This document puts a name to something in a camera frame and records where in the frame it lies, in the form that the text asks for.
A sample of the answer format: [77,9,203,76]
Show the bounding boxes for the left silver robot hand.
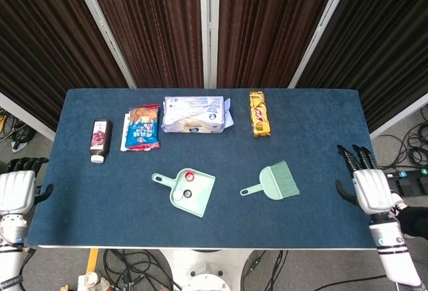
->
[0,157,54,217]

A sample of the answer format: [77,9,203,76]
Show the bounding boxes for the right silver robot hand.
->
[335,144,395,215]

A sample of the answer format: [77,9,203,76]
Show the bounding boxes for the light green hand brush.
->
[239,160,300,201]

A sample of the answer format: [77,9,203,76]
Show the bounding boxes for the light green dustpan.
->
[151,167,217,219]

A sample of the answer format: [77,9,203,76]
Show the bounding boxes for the dark juice bottle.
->
[88,118,114,165]

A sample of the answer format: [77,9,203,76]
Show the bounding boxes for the white sneaker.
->
[390,192,409,217]

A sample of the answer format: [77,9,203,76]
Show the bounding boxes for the black pedal strip coloured buttons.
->
[381,167,428,195]

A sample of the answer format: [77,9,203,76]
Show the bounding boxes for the black trouser leg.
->
[396,205,428,239]

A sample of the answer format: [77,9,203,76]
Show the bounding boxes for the blue table cloth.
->
[25,88,381,249]

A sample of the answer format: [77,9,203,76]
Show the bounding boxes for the yellow floor bar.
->
[87,249,100,274]

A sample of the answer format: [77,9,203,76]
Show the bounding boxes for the gold chocolate bar pack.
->
[249,90,272,138]

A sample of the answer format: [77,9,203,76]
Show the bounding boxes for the brown pleated partition panel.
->
[288,0,428,140]
[209,0,355,90]
[70,0,210,90]
[0,0,137,141]

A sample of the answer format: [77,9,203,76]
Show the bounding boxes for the blue red snack bag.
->
[124,104,161,151]

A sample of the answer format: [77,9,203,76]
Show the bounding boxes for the white tissue pack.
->
[161,96,234,134]

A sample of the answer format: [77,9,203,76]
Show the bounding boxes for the white table frame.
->
[36,244,377,250]

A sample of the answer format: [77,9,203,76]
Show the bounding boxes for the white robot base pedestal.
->
[156,249,258,291]

